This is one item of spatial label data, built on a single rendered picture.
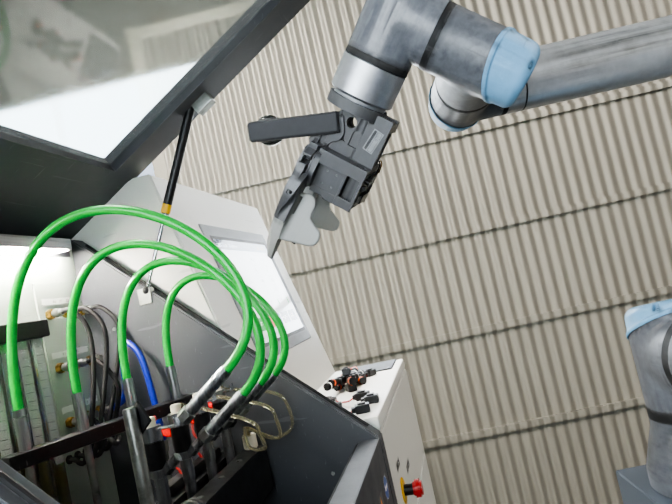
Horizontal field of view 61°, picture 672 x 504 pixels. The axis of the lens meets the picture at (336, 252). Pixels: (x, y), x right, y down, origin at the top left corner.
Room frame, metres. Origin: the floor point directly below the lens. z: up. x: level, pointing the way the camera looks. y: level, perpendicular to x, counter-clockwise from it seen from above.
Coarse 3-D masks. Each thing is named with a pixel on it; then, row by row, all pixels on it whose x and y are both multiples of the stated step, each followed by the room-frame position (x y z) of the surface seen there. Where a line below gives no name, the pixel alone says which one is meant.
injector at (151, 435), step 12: (144, 432) 0.80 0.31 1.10; (156, 432) 0.80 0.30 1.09; (144, 444) 0.80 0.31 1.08; (156, 444) 0.80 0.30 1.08; (156, 456) 0.80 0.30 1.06; (180, 456) 0.81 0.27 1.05; (156, 468) 0.80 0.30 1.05; (168, 468) 0.80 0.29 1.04; (156, 480) 0.80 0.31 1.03; (156, 492) 0.80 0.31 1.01; (168, 492) 0.81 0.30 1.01
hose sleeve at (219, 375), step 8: (216, 376) 0.78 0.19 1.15; (224, 376) 0.78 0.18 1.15; (208, 384) 0.79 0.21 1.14; (216, 384) 0.78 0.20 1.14; (200, 392) 0.79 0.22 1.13; (208, 392) 0.79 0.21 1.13; (192, 400) 0.79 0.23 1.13; (200, 400) 0.79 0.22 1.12; (192, 408) 0.79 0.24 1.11; (200, 408) 0.80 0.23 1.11
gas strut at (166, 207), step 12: (192, 108) 1.12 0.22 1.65; (180, 132) 1.12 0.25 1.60; (180, 144) 1.12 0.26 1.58; (180, 156) 1.13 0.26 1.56; (180, 168) 1.13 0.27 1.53; (168, 180) 1.13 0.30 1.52; (168, 192) 1.13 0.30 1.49; (168, 204) 1.13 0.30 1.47; (156, 252) 1.14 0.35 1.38; (144, 288) 1.13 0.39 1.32; (144, 300) 1.14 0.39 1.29
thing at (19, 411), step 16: (96, 208) 0.81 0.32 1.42; (112, 208) 0.80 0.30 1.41; (128, 208) 0.80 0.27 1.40; (144, 208) 0.80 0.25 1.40; (64, 224) 0.82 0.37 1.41; (176, 224) 0.79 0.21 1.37; (208, 240) 0.78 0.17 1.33; (32, 256) 0.83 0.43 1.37; (224, 256) 0.78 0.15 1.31; (16, 272) 0.83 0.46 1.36; (16, 288) 0.83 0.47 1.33; (240, 288) 0.77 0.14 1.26; (16, 304) 0.84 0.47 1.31; (16, 320) 0.84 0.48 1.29; (16, 336) 0.84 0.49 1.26; (240, 336) 0.78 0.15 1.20; (16, 352) 0.84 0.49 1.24; (240, 352) 0.78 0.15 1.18; (16, 368) 0.84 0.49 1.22; (224, 368) 0.78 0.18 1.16; (16, 384) 0.84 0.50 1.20; (16, 400) 0.84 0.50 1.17; (16, 416) 0.84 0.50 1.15
